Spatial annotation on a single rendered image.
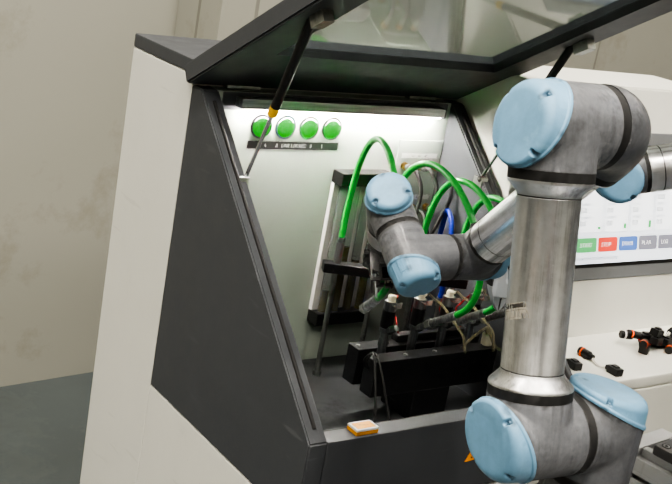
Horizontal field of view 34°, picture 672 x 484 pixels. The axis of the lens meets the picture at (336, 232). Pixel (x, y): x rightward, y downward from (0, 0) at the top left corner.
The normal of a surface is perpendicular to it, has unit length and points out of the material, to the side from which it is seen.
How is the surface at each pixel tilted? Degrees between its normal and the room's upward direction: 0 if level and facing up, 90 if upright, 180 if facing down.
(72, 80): 90
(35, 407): 0
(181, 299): 90
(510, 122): 83
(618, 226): 76
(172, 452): 90
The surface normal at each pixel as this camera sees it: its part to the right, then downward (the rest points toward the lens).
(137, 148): -0.80, 0.03
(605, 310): 0.59, 0.09
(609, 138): 0.47, 0.38
